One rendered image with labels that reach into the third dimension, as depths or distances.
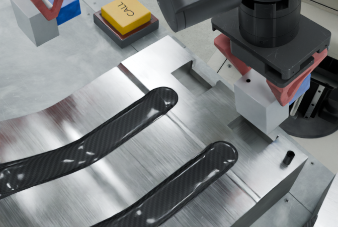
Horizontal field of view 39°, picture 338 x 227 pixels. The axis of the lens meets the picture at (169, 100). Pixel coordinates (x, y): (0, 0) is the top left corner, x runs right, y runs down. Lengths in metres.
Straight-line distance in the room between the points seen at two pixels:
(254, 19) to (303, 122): 1.01
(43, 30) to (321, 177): 0.43
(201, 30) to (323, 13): 1.12
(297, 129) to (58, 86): 0.83
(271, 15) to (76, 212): 0.28
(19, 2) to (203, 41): 1.36
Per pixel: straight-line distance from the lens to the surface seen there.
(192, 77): 0.68
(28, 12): 0.64
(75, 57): 0.79
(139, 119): 0.61
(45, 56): 0.80
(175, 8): 0.37
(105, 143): 0.60
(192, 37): 1.96
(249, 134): 0.64
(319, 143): 1.40
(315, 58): 0.49
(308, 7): 0.93
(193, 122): 0.60
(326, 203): 0.63
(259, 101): 0.52
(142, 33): 0.81
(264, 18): 0.43
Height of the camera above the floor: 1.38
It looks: 53 degrees down
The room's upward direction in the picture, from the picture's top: 6 degrees clockwise
